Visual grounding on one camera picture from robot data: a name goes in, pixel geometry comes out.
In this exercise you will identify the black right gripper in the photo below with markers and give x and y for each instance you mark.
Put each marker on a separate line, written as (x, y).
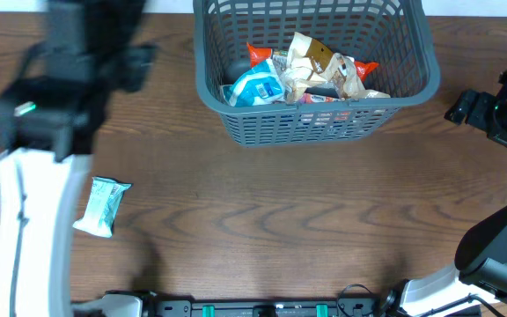
(476, 117)

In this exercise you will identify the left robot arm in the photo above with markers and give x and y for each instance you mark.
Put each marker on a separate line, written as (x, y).
(49, 115)

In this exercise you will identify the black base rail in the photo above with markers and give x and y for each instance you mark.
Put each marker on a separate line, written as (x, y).
(253, 308)

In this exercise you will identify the teal white snack bag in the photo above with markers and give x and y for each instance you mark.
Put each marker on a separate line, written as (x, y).
(102, 207)

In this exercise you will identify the beige paper bag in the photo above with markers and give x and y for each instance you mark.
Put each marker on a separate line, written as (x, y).
(349, 76)

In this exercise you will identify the beige brown snack bag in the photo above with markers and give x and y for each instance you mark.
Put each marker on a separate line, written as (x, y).
(309, 63)

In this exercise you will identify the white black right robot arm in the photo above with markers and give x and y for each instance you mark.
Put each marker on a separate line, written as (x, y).
(478, 274)

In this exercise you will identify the San Remo spaghetti packet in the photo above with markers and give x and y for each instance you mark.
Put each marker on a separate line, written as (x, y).
(258, 55)

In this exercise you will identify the Kleenex tissue multipack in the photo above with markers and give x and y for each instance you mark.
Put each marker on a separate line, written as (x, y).
(319, 99)

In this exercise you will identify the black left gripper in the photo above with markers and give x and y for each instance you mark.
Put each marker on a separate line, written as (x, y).
(135, 65)

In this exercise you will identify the grey plastic basket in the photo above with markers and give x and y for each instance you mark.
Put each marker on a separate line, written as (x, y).
(393, 34)

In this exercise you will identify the blue white snack bag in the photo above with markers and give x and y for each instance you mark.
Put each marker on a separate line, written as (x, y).
(258, 86)

